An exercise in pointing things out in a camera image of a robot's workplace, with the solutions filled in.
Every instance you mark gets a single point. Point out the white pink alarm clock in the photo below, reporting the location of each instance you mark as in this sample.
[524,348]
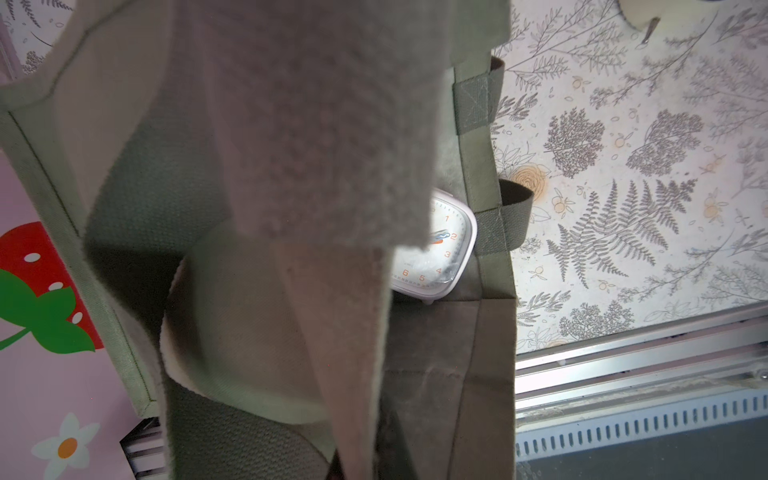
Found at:
[432,272]

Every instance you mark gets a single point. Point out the aluminium frame rail front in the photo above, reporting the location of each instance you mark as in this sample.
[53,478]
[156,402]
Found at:
[665,379]

